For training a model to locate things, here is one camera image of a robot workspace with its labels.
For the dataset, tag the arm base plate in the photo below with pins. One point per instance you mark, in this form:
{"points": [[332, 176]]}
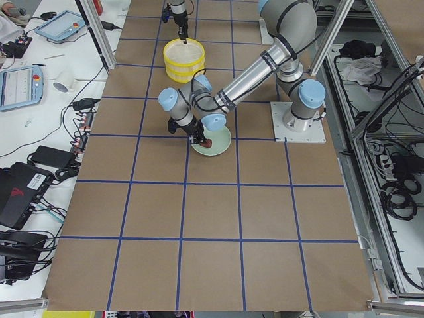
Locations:
{"points": [[288, 128]]}

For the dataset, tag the teach pendant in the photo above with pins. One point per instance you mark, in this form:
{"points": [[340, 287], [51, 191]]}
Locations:
{"points": [[21, 87], [61, 27]]}

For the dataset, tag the near teach pendant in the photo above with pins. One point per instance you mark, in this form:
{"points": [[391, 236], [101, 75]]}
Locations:
{"points": [[21, 87]]}

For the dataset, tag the brown bun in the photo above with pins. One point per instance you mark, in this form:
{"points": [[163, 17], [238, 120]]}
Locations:
{"points": [[206, 144]]}

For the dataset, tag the yellow steamer layer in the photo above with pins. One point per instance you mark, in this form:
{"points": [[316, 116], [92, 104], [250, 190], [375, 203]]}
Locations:
{"points": [[178, 54], [182, 74]]}

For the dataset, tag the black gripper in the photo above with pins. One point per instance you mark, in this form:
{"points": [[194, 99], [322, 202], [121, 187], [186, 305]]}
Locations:
{"points": [[180, 21], [193, 128]]}

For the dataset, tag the far teach pendant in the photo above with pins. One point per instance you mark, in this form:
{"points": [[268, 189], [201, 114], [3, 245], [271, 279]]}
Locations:
{"points": [[61, 27]]}

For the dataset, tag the black power brick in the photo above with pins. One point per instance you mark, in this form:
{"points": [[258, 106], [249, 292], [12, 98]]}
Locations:
{"points": [[52, 157]]}

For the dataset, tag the aluminium frame post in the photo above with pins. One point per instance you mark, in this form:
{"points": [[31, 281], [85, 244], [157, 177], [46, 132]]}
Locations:
{"points": [[93, 22]]}

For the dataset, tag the white mug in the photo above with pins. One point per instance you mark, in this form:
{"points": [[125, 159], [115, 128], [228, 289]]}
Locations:
{"points": [[65, 82]]}

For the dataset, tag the pale green plate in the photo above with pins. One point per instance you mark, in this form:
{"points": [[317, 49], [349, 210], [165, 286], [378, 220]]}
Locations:
{"points": [[220, 142]]}

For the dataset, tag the black power adapter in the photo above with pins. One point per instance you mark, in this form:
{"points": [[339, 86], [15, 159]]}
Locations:
{"points": [[83, 104]]}

